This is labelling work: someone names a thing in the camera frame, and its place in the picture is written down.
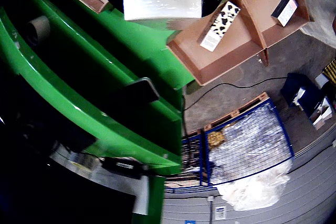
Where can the cow print carton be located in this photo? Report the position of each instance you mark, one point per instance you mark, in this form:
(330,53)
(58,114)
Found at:
(220,24)

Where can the beige packing tape roll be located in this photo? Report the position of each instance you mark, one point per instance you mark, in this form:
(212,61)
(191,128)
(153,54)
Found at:
(42,24)

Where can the navy and white carton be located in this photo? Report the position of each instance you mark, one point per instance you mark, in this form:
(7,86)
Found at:
(286,11)

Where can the black power brick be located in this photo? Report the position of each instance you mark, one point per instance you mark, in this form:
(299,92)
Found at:
(118,165)

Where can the green metal machine housing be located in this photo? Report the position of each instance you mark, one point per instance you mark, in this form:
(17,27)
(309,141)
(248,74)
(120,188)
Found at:
(78,58)

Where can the yellow black striped item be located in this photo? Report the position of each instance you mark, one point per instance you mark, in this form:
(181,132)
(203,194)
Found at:
(330,69)

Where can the blue storage bin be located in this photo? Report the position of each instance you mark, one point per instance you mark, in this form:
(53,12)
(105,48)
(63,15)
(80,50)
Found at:
(296,87)

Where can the open cardboard box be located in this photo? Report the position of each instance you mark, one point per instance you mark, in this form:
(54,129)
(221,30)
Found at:
(223,58)
(257,6)

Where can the wooden pallet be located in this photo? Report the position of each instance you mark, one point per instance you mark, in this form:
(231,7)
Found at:
(252,102)

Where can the black smartphone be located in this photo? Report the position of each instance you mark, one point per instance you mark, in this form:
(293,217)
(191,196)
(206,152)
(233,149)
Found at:
(141,90)

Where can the clear plastic wrapped goods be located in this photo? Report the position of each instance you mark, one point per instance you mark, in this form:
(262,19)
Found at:
(249,192)

